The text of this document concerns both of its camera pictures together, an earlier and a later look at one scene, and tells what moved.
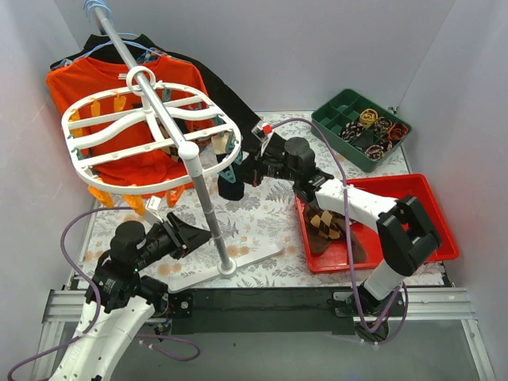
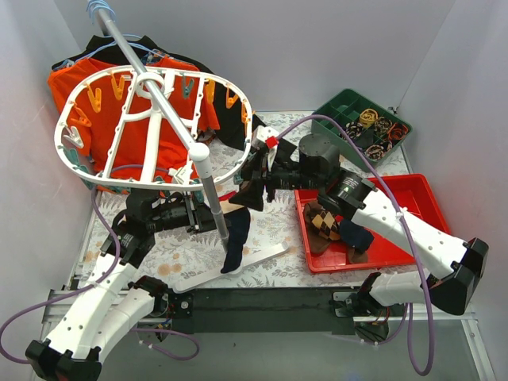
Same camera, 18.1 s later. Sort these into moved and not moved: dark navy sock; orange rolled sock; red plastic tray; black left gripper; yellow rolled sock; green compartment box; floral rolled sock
Moved: dark navy sock; black left gripper
Not moved: green compartment box; orange rolled sock; floral rolled sock; yellow rolled sock; red plastic tray
